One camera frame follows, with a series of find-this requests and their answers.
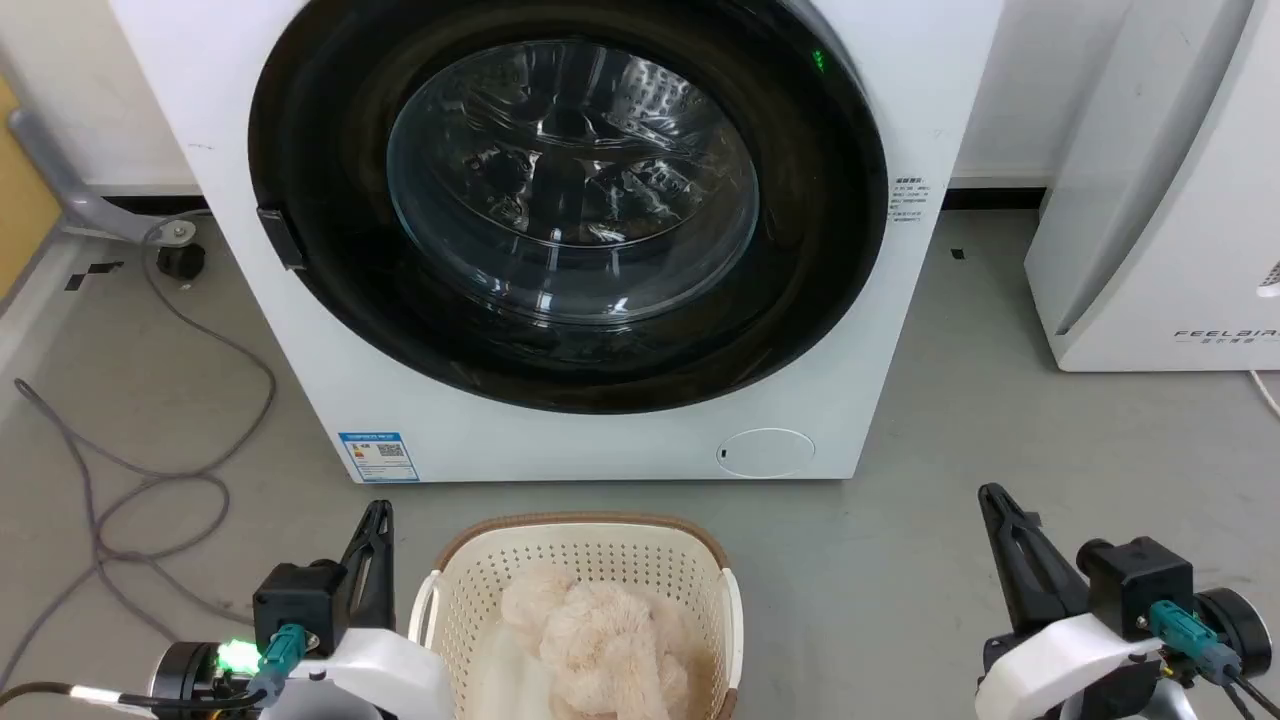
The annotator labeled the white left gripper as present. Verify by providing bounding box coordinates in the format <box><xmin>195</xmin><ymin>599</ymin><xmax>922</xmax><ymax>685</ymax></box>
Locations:
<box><xmin>262</xmin><ymin>500</ymin><xmax>455</xmax><ymax>720</ymax></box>

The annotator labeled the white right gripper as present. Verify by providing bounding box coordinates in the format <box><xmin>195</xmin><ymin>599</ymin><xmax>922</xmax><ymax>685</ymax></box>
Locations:
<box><xmin>974</xmin><ymin>483</ymin><xmax>1167</xmax><ymax>720</ymax></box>

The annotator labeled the black round glass washer door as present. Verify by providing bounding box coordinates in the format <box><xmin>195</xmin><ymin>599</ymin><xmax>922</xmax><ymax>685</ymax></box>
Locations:
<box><xmin>247</xmin><ymin>0</ymin><xmax>890</xmax><ymax>415</ymax></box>

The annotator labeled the white front-load washing machine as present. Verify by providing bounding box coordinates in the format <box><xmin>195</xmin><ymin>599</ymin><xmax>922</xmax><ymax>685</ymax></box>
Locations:
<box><xmin>108</xmin><ymin>0</ymin><xmax>1005</xmax><ymax>485</ymax></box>

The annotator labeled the blue energy label sticker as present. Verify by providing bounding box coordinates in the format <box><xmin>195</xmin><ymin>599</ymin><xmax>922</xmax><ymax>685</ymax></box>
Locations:
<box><xmin>338</xmin><ymin>431</ymin><xmax>421</xmax><ymax>484</ymax></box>

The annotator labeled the white cloth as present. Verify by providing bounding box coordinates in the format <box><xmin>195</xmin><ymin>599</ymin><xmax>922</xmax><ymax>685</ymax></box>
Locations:
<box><xmin>465</xmin><ymin>620</ymin><xmax>553</xmax><ymax>720</ymax></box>

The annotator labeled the cream perforated laundry basket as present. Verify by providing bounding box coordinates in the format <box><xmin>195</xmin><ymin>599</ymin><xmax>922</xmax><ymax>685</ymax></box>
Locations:
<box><xmin>408</xmin><ymin>513</ymin><xmax>745</xmax><ymax>720</ymax></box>

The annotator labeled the beige fluffy plush toy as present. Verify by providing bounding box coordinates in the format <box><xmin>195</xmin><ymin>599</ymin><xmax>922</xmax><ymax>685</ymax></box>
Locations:
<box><xmin>497</xmin><ymin>563</ymin><xmax>701</xmax><ymax>720</ymax></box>

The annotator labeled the round white filter cover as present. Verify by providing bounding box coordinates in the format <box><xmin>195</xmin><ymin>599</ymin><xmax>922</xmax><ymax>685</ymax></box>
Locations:
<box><xmin>717</xmin><ymin>427</ymin><xmax>817</xmax><ymax>479</ymax></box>

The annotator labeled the black caster wheel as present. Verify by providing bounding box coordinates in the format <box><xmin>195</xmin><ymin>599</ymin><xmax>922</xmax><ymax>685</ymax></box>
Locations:
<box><xmin>156</xmin><ymin>243</ymin><xmax>207</xmax><ymax>281</ymax></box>

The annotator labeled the white air purifier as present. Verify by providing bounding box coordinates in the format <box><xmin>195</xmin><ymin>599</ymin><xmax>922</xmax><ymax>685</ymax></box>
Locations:
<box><xmin>1024</xmin><ymin>0</ymin><xmax>1280</xmax><ymax>374</ymax></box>

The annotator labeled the grey metal furniture leg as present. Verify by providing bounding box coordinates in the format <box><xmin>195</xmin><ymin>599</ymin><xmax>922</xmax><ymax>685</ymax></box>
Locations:
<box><xmin>5</xmin><ymin>108</ymin><xmax>198</xmax><ymax>245</ymax></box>

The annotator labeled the yellow wooden board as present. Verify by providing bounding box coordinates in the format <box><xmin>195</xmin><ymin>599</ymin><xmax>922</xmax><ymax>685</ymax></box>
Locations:
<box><xmin>0</xmin><ymin>75</ymin><xmax>63</xmax><ymax>301</ymax></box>

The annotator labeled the right arm cable green plug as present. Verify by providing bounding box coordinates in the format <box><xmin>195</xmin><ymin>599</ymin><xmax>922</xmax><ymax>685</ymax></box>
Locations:
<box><xmin>1148</xmin><ymin>600</ymin><xmax>1280</xmax><ymax>720</ymax></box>

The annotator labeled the grey floor cable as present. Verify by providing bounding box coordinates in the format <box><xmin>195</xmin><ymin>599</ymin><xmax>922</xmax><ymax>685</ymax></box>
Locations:
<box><xmin>0</xmin><ymin>212</ymin><xmax>278</xmax><ymax>691</ymax></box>

